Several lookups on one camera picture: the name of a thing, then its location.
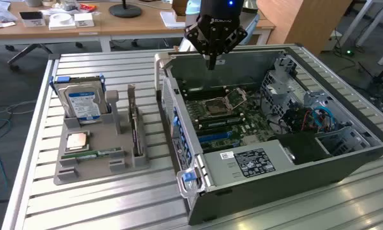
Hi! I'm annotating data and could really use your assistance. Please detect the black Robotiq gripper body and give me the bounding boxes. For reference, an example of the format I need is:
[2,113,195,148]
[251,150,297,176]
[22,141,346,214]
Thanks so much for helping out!
[196,0,244,55]

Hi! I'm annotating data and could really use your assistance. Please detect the green graphics card black fan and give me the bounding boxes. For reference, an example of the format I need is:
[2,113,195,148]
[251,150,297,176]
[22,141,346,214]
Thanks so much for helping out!
[127,84,147,157]

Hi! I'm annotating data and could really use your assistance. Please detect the stack of white papers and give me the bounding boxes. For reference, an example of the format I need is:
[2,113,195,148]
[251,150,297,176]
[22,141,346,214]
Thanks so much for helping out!
[160,11,188,29]

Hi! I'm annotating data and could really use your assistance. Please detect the brown cardboard box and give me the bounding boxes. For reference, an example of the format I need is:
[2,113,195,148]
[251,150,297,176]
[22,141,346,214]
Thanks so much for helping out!
[172,0,189,17]

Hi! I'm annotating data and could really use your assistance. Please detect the wooden office desk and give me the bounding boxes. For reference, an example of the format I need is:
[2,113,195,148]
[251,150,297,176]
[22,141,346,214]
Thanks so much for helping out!
[0,2,103,46]
[100,0,277,52]

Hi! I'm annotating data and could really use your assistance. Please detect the wooden cabinet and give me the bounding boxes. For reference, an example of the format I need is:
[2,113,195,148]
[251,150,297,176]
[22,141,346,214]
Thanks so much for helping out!
[257,0,354,55]

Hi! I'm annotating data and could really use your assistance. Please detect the black round lamp base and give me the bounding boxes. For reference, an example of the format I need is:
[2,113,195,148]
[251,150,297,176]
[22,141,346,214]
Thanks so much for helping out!
[108,0,144,19]

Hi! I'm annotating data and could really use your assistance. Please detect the metal socket cover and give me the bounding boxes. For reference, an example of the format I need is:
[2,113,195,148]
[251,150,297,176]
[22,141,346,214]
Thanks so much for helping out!
[225,87,248,110]

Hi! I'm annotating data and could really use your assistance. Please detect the silver perforated drive cage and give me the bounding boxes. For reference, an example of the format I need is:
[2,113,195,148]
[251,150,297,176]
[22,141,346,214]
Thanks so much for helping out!
[260,54,309,115]

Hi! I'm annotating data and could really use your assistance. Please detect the CPU socket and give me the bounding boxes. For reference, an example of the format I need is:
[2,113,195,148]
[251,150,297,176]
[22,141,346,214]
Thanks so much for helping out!
[204,95,236,118]

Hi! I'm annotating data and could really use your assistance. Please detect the plain white box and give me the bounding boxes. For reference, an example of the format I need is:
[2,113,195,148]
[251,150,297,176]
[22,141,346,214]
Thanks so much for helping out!
[74,12,95,28]

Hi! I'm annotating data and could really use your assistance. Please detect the green motherboard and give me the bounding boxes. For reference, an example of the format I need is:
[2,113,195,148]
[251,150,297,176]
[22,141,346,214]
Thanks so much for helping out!
[177,81,276,154]

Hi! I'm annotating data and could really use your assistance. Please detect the green RAM stick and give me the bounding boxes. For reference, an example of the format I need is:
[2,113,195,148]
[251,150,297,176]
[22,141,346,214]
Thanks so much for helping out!
[196,116,245,129]
[62,147,123,161]

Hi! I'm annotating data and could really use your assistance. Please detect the blue expansion slot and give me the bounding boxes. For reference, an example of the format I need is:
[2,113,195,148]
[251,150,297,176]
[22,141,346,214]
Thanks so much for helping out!
[197,130,235,146]

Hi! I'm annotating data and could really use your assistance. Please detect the hard disk in blue carrier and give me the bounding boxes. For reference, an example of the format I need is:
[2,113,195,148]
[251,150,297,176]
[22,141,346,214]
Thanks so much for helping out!
[50,75,107,125]

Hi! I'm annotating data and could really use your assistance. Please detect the black tripod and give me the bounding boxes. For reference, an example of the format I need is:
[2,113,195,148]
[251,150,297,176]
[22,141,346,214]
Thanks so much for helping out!
[357,61,383,101]

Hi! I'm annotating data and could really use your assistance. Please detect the white box with black top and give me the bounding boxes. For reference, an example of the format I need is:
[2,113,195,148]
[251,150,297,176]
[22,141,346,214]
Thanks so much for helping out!
[19,11,47,27]

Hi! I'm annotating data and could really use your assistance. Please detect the black chair base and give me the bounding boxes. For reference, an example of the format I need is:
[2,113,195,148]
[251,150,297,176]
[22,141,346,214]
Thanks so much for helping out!
[7,43,54,72]

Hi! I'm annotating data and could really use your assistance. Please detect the grey plastic parts rack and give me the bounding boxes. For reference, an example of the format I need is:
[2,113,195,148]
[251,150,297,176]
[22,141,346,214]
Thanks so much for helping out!
[54,90,154,185]

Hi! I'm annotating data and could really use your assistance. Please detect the silver disk bay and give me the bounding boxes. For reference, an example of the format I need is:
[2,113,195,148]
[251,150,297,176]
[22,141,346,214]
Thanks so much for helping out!
[316,126,372,156]

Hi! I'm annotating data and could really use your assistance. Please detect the silver power supply unit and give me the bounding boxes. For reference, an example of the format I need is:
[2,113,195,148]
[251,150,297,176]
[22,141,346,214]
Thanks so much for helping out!
[203,140,297,187]

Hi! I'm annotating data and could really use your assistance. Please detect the copper-topped CPU chip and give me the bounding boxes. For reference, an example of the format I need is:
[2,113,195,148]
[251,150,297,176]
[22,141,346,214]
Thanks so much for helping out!
[66,132,91,152]

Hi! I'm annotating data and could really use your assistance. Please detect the clear plastic bag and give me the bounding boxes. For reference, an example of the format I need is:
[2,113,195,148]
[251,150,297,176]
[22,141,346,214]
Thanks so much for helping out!
[0,0,19,23]

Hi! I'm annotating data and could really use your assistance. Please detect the black open PC case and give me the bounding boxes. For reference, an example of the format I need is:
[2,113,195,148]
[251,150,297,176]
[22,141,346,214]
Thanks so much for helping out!
[155,46,383,226]

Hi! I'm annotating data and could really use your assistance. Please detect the black wire bundle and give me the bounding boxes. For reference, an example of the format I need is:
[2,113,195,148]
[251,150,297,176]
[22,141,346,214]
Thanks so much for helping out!
[281,107,317,134]

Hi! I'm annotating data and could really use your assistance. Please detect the red wire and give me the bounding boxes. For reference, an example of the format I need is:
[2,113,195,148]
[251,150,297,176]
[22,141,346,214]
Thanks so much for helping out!
[301,112,312,131]

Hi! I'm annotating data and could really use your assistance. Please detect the blue data wire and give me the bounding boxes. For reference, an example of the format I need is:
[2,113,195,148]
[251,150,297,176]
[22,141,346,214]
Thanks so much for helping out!
[312,105,339,134]

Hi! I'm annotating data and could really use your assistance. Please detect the white floor cable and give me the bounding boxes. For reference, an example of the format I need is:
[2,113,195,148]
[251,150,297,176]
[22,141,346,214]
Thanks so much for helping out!
[0,100,38,115]

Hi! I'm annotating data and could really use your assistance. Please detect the blue floor cable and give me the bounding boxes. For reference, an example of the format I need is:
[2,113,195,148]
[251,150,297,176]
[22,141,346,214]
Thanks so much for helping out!
[0,114,14,207]

